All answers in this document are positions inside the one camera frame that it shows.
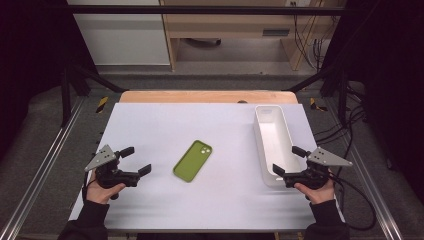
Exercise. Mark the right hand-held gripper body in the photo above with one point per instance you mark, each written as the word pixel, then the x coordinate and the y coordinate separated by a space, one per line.
pixel 311 176

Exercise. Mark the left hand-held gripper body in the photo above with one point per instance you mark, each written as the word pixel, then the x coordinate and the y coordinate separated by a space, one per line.
pixel 111 176

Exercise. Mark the white plastic storage bin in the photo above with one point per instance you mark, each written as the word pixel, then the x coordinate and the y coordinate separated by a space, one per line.
pixel 276 143

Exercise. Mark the green phone case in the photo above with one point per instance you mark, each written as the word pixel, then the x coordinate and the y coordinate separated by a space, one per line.
pixel 192 161

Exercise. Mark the person's right hand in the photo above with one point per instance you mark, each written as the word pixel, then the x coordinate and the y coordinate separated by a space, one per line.
pixel 320 193

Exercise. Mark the person's left hand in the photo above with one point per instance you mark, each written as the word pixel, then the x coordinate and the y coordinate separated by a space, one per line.
pixel 100 191

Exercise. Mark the yellow black hazard tape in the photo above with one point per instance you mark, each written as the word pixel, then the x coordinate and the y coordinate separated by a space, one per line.
pixel 315 105
pixel 102 104

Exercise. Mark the white table cover sheet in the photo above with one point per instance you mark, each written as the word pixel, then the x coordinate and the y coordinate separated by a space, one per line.
pixel 206 200

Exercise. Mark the wooden table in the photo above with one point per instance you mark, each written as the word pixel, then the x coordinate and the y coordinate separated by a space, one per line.
pixel 200 96

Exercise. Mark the white cabinet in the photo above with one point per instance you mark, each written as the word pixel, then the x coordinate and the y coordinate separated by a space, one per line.
pixel 123 40

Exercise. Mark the dark curtain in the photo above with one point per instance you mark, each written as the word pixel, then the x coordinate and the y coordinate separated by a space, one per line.
pixel 393 83
pixel 30 66

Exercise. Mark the light wooden desk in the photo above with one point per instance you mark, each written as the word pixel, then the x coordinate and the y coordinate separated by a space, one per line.
pixel 233 25

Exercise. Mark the aluminium rail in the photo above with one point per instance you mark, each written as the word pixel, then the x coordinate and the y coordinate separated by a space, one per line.
pixel 380 200
pixel 43 166

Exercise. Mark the black horizontal frame bar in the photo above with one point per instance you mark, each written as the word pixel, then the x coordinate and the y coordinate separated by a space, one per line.
pixel 200 10

